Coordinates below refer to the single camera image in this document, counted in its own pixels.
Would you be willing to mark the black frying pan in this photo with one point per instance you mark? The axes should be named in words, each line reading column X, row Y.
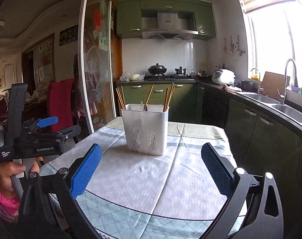
column 204, row 77

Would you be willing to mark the dark counter cabinets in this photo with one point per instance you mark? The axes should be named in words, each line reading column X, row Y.
column 261, row 140

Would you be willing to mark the black cooking pot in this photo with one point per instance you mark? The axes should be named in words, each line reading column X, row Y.
column 248, row 86

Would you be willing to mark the light bamboo chopstick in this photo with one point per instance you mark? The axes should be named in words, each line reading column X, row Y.
column 166, row 97
column 170, row 95

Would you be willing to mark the stainless steel double sink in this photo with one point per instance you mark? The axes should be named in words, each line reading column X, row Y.
column 284, row 109

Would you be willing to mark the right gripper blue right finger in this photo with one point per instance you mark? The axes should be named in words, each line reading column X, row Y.
column 217, row 167

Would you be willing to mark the plastic bag with food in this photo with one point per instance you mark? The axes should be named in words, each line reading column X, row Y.
column 132, row 76

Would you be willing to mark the wooden cutting board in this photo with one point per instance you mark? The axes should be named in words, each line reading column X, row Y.
column 272, row 85

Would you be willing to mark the red white dish cloth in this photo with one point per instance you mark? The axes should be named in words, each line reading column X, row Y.
column 230, row 89

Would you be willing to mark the gas stove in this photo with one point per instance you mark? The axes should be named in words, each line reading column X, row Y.
column 167, row 77

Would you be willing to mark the black wok with lid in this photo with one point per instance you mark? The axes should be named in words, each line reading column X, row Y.
column 157, row 69

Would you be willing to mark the white rice cooker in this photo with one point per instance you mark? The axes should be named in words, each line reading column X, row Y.
column 223, row 76

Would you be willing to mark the green cabinets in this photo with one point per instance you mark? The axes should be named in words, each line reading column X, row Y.
column 129, row 14
column 182, row 107

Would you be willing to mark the dark wooden chopstick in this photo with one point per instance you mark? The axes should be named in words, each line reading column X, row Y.
column 123, row 98
column 119, row 97
column 148, row 97

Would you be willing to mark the white plastic utensil holder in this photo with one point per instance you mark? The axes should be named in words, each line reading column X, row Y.
column 146, row 131

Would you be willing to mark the hanging kitchen utensils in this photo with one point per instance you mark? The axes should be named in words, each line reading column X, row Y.
column 232, row 47

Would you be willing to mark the green upper cabinets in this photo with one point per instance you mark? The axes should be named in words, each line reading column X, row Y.
column 129, row 14

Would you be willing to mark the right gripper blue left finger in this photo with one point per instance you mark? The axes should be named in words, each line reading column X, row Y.
column 82, row 170

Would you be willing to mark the small sink faucet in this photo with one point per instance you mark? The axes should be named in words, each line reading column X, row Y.
column 256, row 76

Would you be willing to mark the small steel pot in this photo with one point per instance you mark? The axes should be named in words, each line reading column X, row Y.
column 180, row 71

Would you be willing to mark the green lower cabinets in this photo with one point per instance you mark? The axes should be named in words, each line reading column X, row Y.
column 182, row 107

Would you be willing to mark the glass sliding door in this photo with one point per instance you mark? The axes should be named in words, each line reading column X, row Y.
column 95, row 62

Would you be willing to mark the steel range hood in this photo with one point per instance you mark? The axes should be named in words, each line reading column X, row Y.
column 168, row 25

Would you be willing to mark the red chair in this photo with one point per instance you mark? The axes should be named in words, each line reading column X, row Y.
column 59, row 104

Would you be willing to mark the pink sleeve forearm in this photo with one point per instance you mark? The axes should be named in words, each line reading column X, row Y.
column 9, row 208

